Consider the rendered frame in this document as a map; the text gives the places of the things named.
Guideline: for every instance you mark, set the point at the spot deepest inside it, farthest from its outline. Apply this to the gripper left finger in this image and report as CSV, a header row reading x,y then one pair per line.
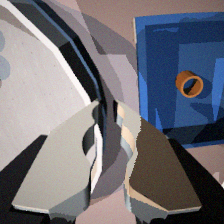
x,y
52,176

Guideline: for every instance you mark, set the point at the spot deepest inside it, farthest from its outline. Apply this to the orange bushing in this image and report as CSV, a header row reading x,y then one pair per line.
x,y
194,89

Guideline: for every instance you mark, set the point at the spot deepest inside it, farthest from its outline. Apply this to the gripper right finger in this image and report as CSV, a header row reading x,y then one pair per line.
x,y
163,180

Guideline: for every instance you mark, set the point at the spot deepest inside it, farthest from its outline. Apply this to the blue open crate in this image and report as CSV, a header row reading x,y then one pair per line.
x,y
175,43

